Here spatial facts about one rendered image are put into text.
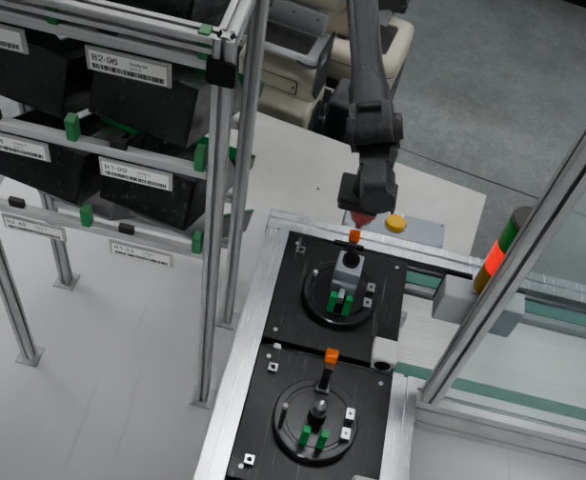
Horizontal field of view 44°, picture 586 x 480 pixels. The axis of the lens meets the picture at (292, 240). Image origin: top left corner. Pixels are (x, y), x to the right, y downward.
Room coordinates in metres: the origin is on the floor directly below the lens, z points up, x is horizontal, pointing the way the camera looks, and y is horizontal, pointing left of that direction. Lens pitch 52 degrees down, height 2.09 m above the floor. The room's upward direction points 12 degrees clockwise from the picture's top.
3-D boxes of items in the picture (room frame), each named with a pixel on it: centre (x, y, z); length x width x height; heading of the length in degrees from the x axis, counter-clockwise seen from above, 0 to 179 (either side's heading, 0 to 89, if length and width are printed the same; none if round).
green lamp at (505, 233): (0.63, -0.29, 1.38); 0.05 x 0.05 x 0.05
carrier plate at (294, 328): (0.75, -0.11, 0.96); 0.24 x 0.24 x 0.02; 88
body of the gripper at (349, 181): (0.86, -0.11, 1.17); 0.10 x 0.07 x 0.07; 88
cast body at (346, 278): (0.74, -0.11, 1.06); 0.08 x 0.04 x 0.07; 175
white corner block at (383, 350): (0.65, -0.20, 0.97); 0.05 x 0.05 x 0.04; 88
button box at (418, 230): (0.96, -0.20, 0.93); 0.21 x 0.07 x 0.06; 88
